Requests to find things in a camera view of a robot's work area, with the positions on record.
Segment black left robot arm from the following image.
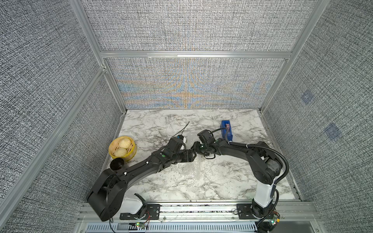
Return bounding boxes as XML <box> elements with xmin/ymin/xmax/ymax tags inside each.
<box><xmin>86</xmin><ymin>137</ymin><xmax>197</xmax><ymax>221</ymax></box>

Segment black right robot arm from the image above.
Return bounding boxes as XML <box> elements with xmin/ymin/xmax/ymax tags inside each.
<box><xmin>192</xmin><ymin>130</ymin><xmax>289</xmax><ymax>219</ymax></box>

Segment blue tape dispenser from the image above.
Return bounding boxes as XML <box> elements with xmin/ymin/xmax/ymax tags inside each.
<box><xmin>220</xmin><ymin>120</ymin><xmax>233</xmax><ymax>141</ymax></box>

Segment yellow bamboo steamer basket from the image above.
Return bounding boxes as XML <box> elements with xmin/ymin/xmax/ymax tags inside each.
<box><xmin>108</xmin><ymin>136</ymin><xmax>137</xmax><ymax>162</ymax></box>

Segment black round cup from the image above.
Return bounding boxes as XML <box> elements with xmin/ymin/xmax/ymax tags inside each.
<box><xmin>109</xmin><ymin>158</ymin><xmax>128</xmax><ymax>171</ymax></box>

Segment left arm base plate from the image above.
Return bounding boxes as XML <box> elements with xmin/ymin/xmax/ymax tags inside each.
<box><xmin>119</xmin><ymin>204</ymin><xmax>161</xmax><ymax>221</ymax></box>

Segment aluminium front rail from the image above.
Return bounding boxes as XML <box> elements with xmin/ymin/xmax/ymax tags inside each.
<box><xmin>74</xmin><ymin>200</ymin><xmax>327</xmax><ymax>233</ymax></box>

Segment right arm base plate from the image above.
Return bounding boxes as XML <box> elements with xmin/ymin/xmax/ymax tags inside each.
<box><xmin>236</xmin><ymin>203</ymin><xmax>261</xmax><ymax>220</ymax></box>

